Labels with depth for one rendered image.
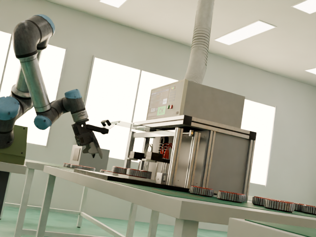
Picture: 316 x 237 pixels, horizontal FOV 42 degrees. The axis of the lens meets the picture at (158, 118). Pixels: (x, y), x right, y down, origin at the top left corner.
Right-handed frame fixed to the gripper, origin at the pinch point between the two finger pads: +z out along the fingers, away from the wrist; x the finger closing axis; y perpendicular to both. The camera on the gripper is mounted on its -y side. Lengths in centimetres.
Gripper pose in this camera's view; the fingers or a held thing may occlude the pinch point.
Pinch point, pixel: (98, 157)
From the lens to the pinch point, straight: 205.7
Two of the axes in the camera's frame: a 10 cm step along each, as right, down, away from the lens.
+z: 3.1, 9.5, 0.8
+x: 4.2, -0.6, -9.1
